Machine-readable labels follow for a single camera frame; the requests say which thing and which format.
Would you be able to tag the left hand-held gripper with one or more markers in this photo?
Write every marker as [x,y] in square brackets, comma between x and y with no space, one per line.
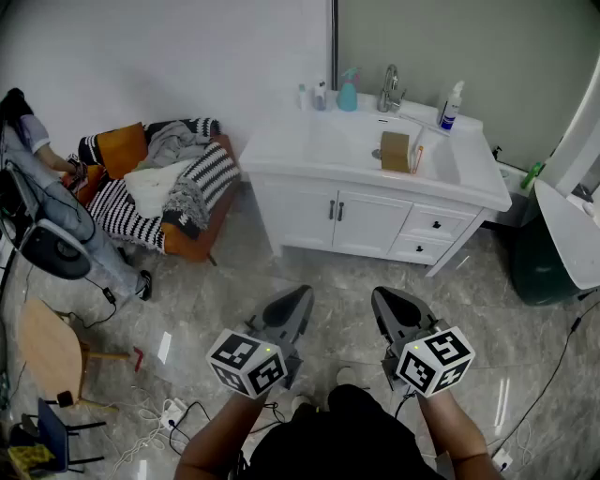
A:
[244,361]

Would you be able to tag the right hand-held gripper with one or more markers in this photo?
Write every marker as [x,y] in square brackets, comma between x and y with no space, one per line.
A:
[436,361]

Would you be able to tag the teal spray bottle pink trigger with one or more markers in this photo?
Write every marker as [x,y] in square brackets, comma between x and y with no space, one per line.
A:
[347,96]

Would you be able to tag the person's left forearm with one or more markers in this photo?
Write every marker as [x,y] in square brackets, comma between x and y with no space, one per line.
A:
[215,436]

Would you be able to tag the person's right forearm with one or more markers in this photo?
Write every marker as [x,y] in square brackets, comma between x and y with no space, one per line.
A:
[450,431]

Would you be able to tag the small white bottle green cap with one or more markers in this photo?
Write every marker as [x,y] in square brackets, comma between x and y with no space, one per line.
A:
[304,99]

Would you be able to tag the white pump bottle blue base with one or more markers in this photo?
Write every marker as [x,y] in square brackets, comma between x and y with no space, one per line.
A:
[320,98]

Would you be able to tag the person's white right shoe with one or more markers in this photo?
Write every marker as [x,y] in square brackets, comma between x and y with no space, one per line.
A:
[346,375]

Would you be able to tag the person's white shoe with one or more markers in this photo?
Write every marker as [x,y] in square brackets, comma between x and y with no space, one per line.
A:
[346,375]
[301,403]

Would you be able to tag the person's white left shoe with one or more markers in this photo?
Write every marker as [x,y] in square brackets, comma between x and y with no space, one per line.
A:
[301,403]

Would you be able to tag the white sink vanity cabinet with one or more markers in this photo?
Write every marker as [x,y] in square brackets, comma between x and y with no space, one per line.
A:
[361,220]

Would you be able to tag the person's black trousers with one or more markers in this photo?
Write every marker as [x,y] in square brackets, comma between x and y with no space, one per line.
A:
[337,440]

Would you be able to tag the grey black knitted cloth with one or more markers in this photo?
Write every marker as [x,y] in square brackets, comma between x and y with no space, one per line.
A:
[185,206]

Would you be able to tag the white power strip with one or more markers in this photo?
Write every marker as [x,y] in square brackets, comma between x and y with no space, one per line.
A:
[173,412]

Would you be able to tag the small red floor object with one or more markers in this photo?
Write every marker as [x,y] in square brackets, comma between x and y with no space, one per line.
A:
[139,358]

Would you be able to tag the orange slim stick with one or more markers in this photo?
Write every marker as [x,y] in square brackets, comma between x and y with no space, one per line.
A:
[417,161]

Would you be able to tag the brown cardboard box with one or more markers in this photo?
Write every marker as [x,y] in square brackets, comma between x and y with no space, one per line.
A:
[394,152]

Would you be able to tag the white floor socket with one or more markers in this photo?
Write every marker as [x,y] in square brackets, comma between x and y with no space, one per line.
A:
[501,459]

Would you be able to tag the dark green bin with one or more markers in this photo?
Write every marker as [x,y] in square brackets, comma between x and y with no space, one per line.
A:
[558,234]

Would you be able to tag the black power adapter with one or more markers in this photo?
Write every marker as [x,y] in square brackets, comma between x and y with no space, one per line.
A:
[109,295]

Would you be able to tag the white cloth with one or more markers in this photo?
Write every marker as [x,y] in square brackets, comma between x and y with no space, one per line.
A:
[150,187]

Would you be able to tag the white squeegee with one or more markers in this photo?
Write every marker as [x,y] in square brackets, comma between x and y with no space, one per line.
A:
[424,125]

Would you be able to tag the black white striped blanket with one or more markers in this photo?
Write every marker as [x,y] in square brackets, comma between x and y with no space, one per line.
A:
[117,211]

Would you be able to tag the grey garment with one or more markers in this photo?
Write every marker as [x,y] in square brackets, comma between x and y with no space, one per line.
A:
[173,140]

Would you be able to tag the chrome faucet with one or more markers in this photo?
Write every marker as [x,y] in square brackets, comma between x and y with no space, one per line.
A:
[385,94]

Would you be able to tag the orange cushion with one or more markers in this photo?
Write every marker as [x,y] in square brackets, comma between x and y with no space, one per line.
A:
[122,150]

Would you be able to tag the small black box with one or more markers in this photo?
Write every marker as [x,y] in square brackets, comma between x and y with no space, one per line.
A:
[65,398]

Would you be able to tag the black white round device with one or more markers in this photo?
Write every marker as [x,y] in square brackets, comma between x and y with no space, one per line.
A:
[56,253]

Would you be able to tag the round wooden table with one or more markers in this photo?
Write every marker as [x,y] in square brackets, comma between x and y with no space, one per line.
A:
[47,347]

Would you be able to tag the dark blue chair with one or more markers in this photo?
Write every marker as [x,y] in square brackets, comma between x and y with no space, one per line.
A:
[51,431]

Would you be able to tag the yellow cloth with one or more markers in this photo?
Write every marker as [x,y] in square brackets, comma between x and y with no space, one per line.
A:
[30,457]

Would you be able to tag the black vertical wall strip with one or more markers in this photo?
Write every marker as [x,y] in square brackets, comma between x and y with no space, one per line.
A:
[334,42]

